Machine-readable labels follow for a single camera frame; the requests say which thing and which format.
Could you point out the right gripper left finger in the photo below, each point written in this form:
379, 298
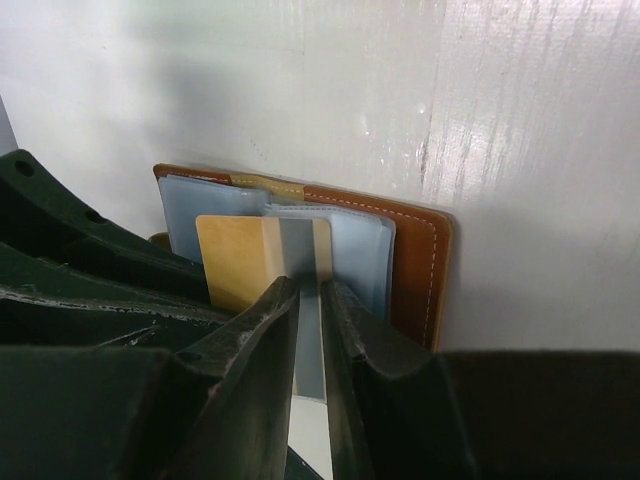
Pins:
217, 409

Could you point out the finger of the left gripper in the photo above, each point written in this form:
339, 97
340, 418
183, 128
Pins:
46, 304
42, 218

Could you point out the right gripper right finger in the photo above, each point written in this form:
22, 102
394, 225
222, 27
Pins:
398, 411

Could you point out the brown leather card holder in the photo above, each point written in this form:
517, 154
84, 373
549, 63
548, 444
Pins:
422, 247

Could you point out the gold striped credit card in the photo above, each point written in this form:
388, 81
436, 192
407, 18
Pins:
243, 255

